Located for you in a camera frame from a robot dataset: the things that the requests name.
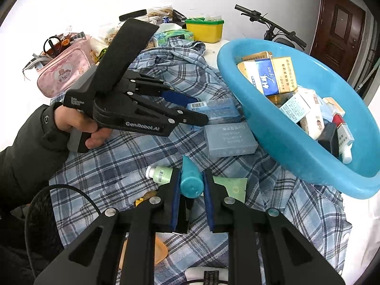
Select black cable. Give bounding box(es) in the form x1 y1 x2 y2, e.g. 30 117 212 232
24 184 103 274

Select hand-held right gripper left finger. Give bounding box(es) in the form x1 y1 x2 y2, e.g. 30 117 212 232
33 168 190 285

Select cream box orange panel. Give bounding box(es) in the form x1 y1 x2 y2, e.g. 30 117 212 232
322 96 346 116

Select person's left hand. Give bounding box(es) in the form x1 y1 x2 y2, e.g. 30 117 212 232
53 102 112 149

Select white tube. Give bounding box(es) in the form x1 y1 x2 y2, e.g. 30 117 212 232
340 147 354 164

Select white pink patterned box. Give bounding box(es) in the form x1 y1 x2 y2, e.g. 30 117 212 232
300 90 325 141

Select pile of snack packets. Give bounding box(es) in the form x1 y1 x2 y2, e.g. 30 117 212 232
89 4 187 63

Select gold blue script cigarette pack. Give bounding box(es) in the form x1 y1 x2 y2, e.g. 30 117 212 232
246 56 298 96

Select orange flat object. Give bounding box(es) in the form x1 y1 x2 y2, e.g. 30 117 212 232
122 237 169 271

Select person's dark clothing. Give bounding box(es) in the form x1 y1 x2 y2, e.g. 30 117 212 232
0 190 64 285

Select blue barcode box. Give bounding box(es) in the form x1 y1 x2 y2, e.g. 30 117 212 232
186 98 242 125

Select black box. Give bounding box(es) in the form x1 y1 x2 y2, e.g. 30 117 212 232
319 122 339 158

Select brown door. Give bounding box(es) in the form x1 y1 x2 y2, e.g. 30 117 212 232
310 0 366 81

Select red white cigarette pack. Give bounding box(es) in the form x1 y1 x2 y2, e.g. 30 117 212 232
331 114 354 150

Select blue plastic basin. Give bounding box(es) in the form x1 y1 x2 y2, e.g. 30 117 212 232
217 38 380 199

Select grey blue box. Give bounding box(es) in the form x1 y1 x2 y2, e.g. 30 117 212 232
203 122 259 160

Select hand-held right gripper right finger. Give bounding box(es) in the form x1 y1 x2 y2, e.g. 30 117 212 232
202 170 346 285

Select person's left forearm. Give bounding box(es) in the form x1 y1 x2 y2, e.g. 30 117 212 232
0 104 72 214

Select black bicycle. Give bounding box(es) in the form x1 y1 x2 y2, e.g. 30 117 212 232
234 4 308 51

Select white black-label object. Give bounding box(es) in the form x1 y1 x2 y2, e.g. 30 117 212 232
184 267 229 285

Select green leaf print packet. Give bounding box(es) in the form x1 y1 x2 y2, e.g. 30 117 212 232
153 29 194 42

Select yellow container green rim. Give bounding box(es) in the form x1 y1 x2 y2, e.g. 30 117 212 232
185 17 224 43

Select white text box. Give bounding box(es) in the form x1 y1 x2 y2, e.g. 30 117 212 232
279 92 311 124

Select black handled scissors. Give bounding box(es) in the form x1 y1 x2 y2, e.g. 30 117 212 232
43 35 70 58

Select yellow tan small object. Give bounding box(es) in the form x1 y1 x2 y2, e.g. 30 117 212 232
135 191 158 207

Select teal tube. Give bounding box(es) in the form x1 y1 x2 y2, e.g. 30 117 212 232
180 154 205 198

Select pink pencil case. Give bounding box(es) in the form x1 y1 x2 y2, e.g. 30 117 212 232
36 36 97 98

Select blue plaid shirt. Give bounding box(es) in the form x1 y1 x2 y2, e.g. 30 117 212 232
49 38 354 285

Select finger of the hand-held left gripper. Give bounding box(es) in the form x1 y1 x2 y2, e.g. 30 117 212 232
128 93 209 131
119 71 199 107

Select black flat bar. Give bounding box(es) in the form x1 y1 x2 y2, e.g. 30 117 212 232
119 9 148 22

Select light blue box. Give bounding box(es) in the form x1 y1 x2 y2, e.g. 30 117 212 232
318 104 333 122

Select gold blue-striped cigarette pack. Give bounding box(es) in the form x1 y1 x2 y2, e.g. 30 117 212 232
237 51 274 66

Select light green tube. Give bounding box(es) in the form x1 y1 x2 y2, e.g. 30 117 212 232
145 166 248 205

